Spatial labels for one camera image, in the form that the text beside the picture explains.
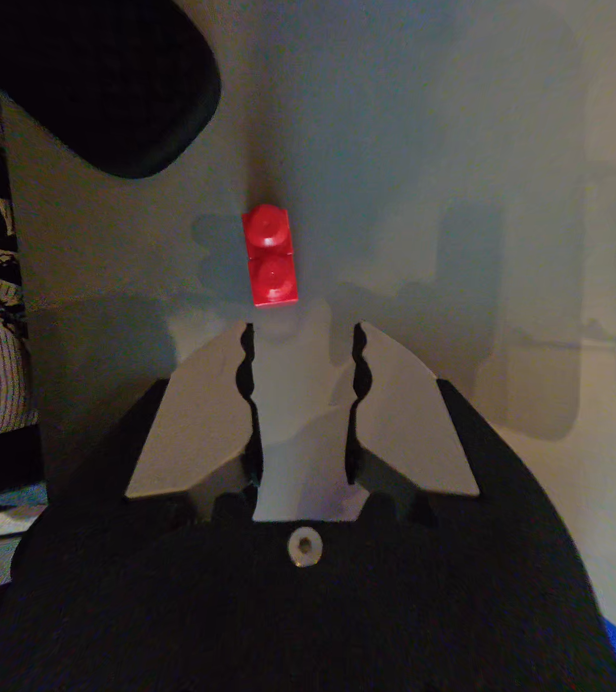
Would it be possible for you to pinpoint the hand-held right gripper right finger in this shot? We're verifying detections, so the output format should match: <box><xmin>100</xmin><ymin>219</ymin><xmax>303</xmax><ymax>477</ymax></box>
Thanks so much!
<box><xmin>347</xmin><ymin>321</ymin><xmax>483</xmax><ymax>499</ymax></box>

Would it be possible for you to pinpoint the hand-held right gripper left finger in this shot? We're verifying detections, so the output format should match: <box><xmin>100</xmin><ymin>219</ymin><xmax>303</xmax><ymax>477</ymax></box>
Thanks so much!
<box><xmin>127</xmin><ymin>323</ymin><xmax>264</xmax><ymax>501</ymax></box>

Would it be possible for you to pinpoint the red two-stud mega block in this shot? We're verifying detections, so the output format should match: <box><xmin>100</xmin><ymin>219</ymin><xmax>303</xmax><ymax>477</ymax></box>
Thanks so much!
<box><xmin>240</xmin><ymin>203</ymin><xmax>301</xmax><ymax>310</ymax></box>

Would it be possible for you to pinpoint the black honeycomb rubber pad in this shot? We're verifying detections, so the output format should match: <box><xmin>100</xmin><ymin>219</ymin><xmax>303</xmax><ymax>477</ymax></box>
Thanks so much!
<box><xmin>0</xmin><ymin>0</ymin><xmax>225</xmax><ymax>181</ymax></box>

